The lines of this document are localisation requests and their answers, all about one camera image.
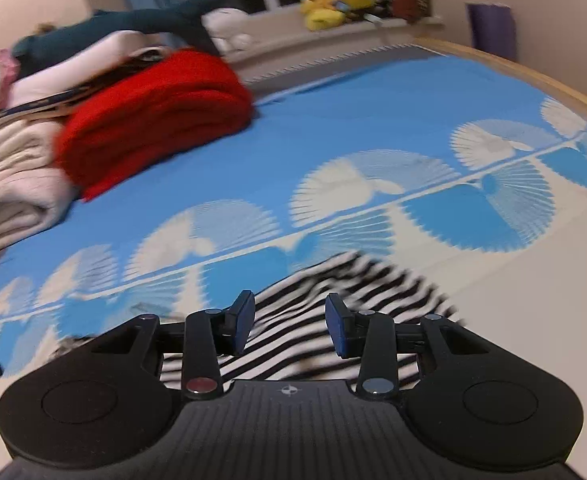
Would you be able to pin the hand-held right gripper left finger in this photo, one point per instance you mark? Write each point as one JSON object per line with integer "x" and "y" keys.
{"x": 244, "y": 321}

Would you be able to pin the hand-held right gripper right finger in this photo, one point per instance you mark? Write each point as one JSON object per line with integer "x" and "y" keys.
{"x": 336, "y": 327}

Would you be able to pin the black white striped garment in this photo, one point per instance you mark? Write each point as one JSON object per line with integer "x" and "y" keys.
{"x": 293, "y": 330}

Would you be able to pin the white folded clothes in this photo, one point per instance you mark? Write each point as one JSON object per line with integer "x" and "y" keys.
{"x": 73, "y": 65}

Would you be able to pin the cream folded knit cloth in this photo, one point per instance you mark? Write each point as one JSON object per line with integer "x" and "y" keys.
{"x": 13, "y": 180}

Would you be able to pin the blue white printed mat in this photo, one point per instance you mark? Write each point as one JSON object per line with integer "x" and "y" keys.
{"x": 353, "y": 120}

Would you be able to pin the red folded cloth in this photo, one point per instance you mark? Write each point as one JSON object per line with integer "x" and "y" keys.
{"x": 158, "y": 115}

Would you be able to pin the dark patterned cloth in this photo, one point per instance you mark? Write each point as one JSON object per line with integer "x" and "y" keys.
{"x": 98, "y": 87}

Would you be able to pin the grey window ledge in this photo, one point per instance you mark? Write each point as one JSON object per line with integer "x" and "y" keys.
{"x": 323, "y": 42}

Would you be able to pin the white plush toy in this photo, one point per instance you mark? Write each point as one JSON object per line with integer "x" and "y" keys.
{"x": 228, "y": 27}

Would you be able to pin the pink cloth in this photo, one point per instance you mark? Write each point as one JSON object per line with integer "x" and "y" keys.
{"x": 7, "y": 64}

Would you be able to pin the purple bin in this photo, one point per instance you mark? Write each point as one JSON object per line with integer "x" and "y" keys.
{"x": 491, "y": 30}

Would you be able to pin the wooden bed frame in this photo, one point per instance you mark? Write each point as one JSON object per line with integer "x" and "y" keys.
{"x": 533, "y": 77}

